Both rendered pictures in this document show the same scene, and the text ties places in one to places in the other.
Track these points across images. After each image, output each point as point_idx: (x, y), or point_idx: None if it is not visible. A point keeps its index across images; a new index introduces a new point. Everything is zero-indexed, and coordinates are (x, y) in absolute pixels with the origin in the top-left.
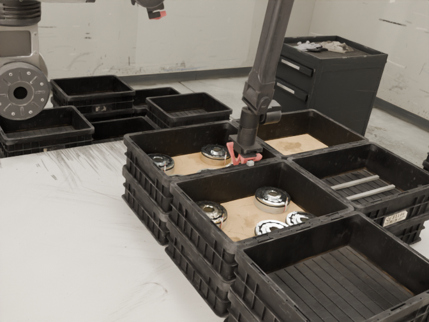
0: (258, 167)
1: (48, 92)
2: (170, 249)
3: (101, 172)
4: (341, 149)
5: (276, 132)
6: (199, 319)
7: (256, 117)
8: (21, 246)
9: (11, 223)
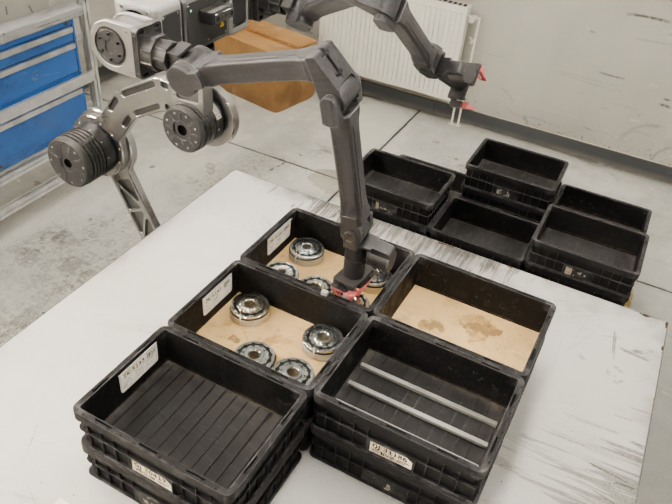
0: (328, 301)
1: (200, 138)
2: None
3: None
4: (456, 353)
5: (484, 302)
6: None
7: (352, 251)
8: (181, 250)
9: (203, 232)
